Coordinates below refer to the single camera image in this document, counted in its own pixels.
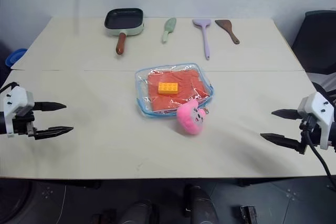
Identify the dark rounded shape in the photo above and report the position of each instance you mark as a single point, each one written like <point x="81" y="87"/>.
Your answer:
<point x="140" y="213"/>
<point x="200" y="205"/>

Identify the green spatula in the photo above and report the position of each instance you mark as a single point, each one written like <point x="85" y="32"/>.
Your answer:
<point x="170" y="24"/>

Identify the yellow toy building brick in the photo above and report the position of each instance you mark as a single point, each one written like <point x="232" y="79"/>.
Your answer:
<point x="168" y="88"/>

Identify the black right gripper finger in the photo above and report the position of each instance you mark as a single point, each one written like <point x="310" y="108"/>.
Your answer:
<point x="279" y="140"/>
<point x="286" y="114"/>

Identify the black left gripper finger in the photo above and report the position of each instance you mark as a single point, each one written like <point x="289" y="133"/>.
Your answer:
<point x="50" y="106"/>
<point x="52" y="131"/>

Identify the black chair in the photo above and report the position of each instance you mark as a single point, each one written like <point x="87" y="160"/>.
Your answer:
<point x="315" y="40"/>

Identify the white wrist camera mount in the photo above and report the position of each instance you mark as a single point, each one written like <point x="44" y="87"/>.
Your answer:
<point x="15" y="100"/>
<point x="319" y="106"/>

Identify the purple silicone spatula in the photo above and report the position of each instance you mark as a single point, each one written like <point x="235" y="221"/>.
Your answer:
<point x="202" y="24"/>

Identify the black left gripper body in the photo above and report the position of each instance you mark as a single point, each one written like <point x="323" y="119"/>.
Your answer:
<point x="23" y="125"/>

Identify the clear bag with orange cloth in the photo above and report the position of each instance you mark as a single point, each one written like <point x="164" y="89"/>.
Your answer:
<point x="141" y="98"/>

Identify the small black floor block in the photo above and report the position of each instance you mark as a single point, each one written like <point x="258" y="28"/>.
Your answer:
<point x="249" y="214"/>

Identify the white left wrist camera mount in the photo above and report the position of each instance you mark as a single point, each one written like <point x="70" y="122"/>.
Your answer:
<point x="15" y="100"/>

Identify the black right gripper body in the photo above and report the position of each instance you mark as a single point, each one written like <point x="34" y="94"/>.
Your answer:
<point x="313" y="132"/>

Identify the brown wooden spatula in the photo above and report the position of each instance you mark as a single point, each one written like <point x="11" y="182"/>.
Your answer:
<point x="224" y="24"/>

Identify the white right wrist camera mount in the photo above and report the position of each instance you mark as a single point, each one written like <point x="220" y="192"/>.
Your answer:
<point x="319" y="106"/>

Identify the dark round floor object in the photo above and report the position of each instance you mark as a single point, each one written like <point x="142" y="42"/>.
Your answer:
<point x="13" y="203"/>

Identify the blue plastic bowl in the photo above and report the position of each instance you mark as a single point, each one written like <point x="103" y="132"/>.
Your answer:
<point x="15" y="56"/>

